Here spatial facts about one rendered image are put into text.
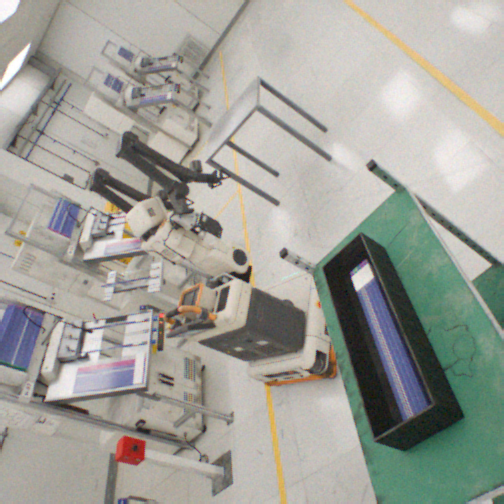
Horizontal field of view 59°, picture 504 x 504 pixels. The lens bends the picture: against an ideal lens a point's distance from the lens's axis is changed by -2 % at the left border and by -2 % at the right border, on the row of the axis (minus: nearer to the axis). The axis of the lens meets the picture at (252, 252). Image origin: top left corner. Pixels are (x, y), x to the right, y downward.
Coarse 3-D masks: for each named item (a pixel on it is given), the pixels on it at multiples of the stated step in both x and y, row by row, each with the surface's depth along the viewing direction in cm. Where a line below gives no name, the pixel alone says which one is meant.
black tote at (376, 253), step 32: (352, 256) 139; (384, 256) 132; (352, 288) 141; (384, 288) 116; (352, 320) 130; (416, 320) 115; (352, 352) 117; (416, 352) 101; (384, 384) 115; (448, 384) 101; (384, 416) 107; (416, 416) 93; (448, 416) 94
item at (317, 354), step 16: (304, 272) 286; (272, 288) 308; (288, 288) 293; (304, 288) 279; (304, 304) 272; (320, 320) 262; (304, 336) 259; (320, 336) 258; (304, 352) 253; (320, 352) 257; (256, 368) 283; (272, 368) 271; (304, 368) 253; (320, 368) 252; (336, 368) 258; (272, 384) 294
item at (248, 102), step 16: (256, 80) 361; (240, 96) 377; (256, 96) 344; (240, 112) 358; (304, 112) 386; (224, 128) 374; (288, 128) 351; (320, 128) 397; (208, 144) 391; (224, 144) 364; (208, 160) 376; (256, 160) 426; (256, 192) 402
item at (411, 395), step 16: (352, 272) 139; (368, 272) 133; (368, 288) 130; (368, 304) 127; (384, 304) 122; (368, 320) 125; (384, 320) 120; (384, 336) 117; (400, 336) 115; (384, 352) 115; (400, 352) 111; (400, 368) 109; (416, 368) 108; (400, 384) 107; (416, 384) 103; (400, 400) 105; (416, 400) 102
